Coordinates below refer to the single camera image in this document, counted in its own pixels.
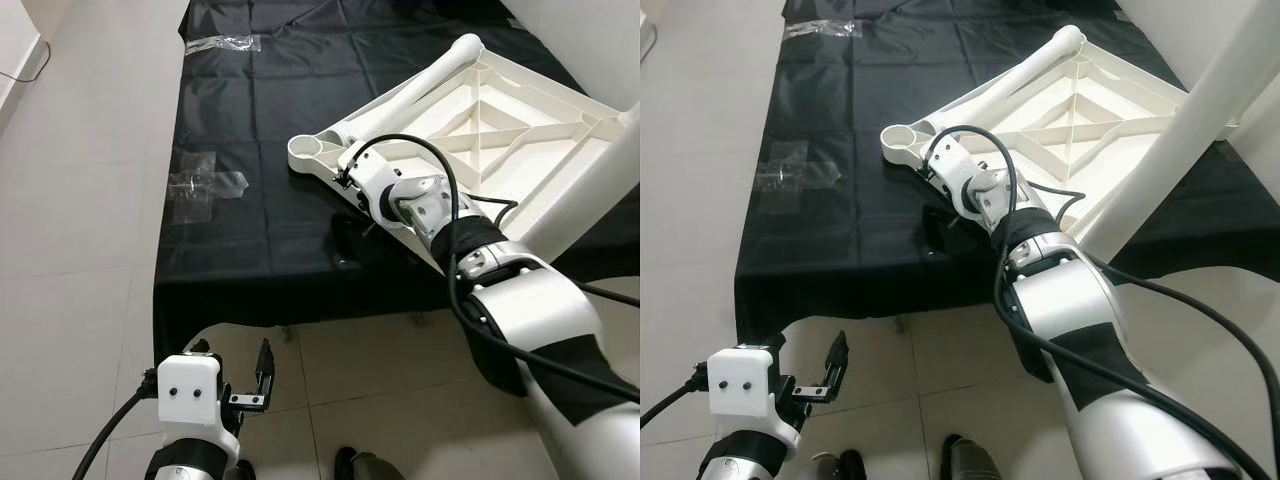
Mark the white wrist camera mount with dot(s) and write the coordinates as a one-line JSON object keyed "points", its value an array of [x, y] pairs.
{"points": [[372, 180], [190, 395], [955, 170], [745, 385]]}

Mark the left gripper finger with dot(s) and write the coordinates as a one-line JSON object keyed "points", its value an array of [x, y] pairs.
{"points": [[838, 362], [266, 368], [777, 344], [197, 347]]}

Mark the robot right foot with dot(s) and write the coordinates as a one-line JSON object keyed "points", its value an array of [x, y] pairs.
{"points": [[970, 460], [365, 465]]}

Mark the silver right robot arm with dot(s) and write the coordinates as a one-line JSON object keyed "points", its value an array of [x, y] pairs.
{"points": [[540, 340], [1090, 340]]}

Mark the black tablecloth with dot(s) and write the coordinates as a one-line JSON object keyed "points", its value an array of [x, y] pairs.
{"points": [[260, 250], [850, 260]]}

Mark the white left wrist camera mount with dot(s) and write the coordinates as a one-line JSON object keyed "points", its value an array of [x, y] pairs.
{"points": [[745, 385], [190, 395]]}

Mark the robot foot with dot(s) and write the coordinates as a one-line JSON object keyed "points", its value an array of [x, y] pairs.
{"points": [[970, 460], [365, 465], [245, 472], [830, 467]]}

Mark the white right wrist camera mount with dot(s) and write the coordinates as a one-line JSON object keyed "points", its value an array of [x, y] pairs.
{"points": [[372, 180], [955, 170]]}

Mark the clear tape strip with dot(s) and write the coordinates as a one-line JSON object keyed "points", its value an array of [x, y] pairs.
{"points": [[225, 43], [822, 29]]}

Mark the clear tape cross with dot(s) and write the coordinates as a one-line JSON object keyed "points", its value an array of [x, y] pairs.
{"points": [[205, 185], [795, 175]]}

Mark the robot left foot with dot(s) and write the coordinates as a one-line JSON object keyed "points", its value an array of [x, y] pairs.
{"points": [[830, 467], [245, 472]]}

